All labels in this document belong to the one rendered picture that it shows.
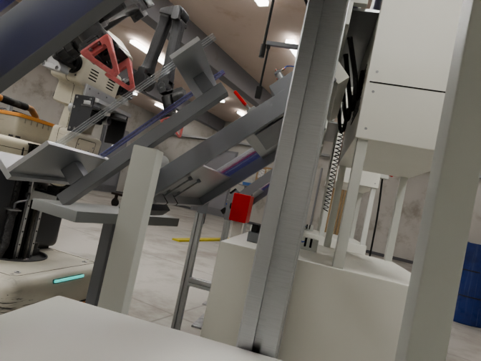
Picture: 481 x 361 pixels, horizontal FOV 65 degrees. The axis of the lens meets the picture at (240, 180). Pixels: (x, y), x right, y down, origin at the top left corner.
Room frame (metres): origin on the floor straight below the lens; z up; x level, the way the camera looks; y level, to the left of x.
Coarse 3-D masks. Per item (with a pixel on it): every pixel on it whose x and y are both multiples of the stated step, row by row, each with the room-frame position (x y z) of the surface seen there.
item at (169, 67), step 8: (208, 40) 0.80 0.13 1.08; (168, 64) 0.80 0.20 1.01; (160, 72) 0.80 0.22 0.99; (144, 80) 0.80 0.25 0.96; (152, 80) 0.80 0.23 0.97; (136, 88) 0.81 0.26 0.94; (144, 88) 0.81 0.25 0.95; (128, 96) 0.81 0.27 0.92; (112, 104) 0.81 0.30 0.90; (120, 104) 0.81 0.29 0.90; (104, 112) 0.81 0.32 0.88; (88, 120) 0.81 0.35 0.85; (96, 120) 0.81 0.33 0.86; (80, 128) 0.81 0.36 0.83; (64, 136) 0.81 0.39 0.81; (72, 136) 0.81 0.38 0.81; (64, 144) 0.83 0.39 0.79
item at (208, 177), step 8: (200, 168) 1.37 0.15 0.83; (208, 168) 1.43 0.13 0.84; (192, 176) 1.41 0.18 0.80; (200, 176) 1.48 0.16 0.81; (208, 176) 1.55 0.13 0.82; (216, 176) 1.63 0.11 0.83; (224, 176) 1.72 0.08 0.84; (176, 184) 1.39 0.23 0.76; (184, 184) 1.45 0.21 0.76; (192, 184) 1.52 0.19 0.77; (200, 184) 1.61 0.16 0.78; (208, 184) 1.69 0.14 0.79; (216, 184) 1.79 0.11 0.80; (176, 192) 1.50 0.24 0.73; (184, 192) 1.58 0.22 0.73; (192, 192) 1.66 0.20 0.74; (200, 192) 1.76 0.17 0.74
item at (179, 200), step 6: (156, 198) 1.32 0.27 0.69; (162, 198) 1.38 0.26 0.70; (168, 198) 1.44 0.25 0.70; (174, 198) 1.50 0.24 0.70; (180, 198) 1.58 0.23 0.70; (186, 198) 1.66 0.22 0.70; (192, 198) 1.75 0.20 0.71; (198, 198) 1.86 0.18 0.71; (162, 204) 1.38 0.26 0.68; (168, 204) 1.43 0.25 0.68; (174, 204) 1.49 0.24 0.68; (180, 204) 1.56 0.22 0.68; (186, 204) 1.62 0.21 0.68; (192, 204) 1.70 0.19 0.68; (198, 204) 1.80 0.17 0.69
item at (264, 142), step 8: (280, 120) 1.19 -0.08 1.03; (264, 128) 1.19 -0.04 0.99; (272, 128) 1.23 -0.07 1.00; (280, 128) 1.29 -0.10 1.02; (256, 136) 1.37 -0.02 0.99; (264, 136) 1.27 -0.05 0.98; (272, 136) 1.33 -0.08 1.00; (256, 144) 1.49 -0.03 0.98; (264, 144) 1.38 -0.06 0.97; (272, 144) 1.45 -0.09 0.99; (264, 152) 1.71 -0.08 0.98; (272, 152) 1.80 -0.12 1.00
